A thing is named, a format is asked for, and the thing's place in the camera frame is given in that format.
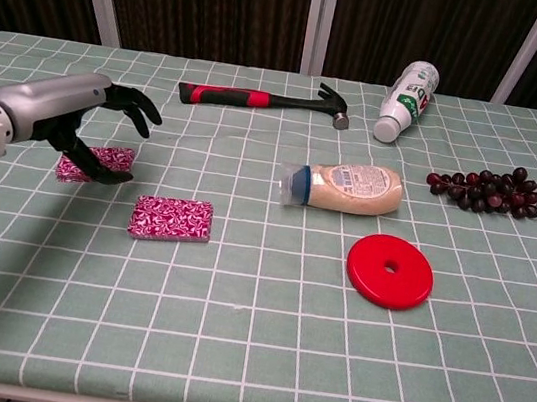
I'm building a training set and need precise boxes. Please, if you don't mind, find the red plastic disc with hole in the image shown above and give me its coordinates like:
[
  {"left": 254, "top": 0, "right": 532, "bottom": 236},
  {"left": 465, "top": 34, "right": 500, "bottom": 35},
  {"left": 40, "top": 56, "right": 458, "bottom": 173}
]
[{"left": 339, "top": 229, "right": 441, "bottom": 316}]

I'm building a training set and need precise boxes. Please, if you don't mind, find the pink patterned sponge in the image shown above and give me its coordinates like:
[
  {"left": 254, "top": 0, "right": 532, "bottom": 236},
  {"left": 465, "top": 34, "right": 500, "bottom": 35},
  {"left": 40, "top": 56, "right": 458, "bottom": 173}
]
[{"left": 53, "top": 138, "right": 138, "bottom": 194}]

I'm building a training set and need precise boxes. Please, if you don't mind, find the beige squeeze sauce bottle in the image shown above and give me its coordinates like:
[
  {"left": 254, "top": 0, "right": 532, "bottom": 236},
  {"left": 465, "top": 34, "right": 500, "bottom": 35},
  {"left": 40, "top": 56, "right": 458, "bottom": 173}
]
[{"left": 275, "top": 151, "right": 408, "bottom": 224}]

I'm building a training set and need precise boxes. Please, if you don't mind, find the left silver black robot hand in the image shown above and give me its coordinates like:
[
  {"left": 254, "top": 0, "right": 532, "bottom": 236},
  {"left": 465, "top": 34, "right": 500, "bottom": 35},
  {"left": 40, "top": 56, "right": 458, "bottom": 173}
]
[{"left": 0, "top": 59, "right": 169, "bottom": 193}]

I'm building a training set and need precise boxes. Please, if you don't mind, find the red black claw hammer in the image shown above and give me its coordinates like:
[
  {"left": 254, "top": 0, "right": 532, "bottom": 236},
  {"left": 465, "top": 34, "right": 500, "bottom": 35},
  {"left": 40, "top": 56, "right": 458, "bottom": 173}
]
[{"left": 175, "top": 61, "right": 356, "bottom": 132}]

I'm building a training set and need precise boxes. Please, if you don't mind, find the dark red grape bunch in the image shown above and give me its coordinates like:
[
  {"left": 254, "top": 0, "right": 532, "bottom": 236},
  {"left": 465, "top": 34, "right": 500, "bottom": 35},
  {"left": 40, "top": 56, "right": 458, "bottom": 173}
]
[{"left": 422, "top": 153, "right": 537, "bottom": 223}]

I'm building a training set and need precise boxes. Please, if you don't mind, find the white plastic drink bottle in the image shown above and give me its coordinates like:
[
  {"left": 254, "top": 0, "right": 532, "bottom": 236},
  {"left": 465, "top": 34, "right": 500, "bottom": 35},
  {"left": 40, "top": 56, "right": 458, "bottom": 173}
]
[{"left": 372, "top": 55, "right": 444, "bottom": 149}]

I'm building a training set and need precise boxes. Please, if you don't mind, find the green checked tablecloth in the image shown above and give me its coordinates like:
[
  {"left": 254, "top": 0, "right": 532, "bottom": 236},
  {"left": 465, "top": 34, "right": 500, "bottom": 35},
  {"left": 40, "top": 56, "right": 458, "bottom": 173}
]
[{"left": 0, "top": 26, "right": 537, "bottom": 402}]

